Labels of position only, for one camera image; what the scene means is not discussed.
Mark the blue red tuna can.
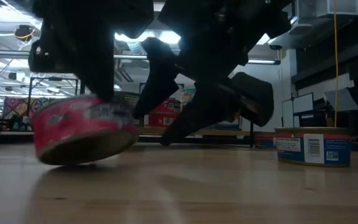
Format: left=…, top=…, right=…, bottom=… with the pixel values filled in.
left=273, top=126, right=352, bottom=168
left=206, top=121, right=242, bottom=131
left=254, top=131, right=277, bottom=150

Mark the long light bar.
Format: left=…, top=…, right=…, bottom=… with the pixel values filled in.
left=0, top=49, right=281, bottom=65

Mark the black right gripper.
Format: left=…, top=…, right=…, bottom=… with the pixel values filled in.
left=134, top=0, right=275, bottom=147

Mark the white panel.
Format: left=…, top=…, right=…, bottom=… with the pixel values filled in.
left=282, top=98, right=295, bottom=128

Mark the black ceiling device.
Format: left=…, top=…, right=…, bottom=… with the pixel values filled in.
left=13, top=24, right=37, bottom=43

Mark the grey angled panel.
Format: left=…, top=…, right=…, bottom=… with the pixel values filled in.
left=323, top=86, right=358, bottom=113

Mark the black table frame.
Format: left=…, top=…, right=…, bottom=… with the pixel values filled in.
left=0, top=132, right=358, bottom=154

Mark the black metal rack frame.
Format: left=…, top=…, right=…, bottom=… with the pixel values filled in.
left=28, top=76, right=80, bottom=125

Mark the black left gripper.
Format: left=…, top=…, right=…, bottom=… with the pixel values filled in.
left=29, top=21, right=116, bottom=103

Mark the white screen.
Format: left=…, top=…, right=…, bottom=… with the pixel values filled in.
left=292, top=92, right=315, bottom=114

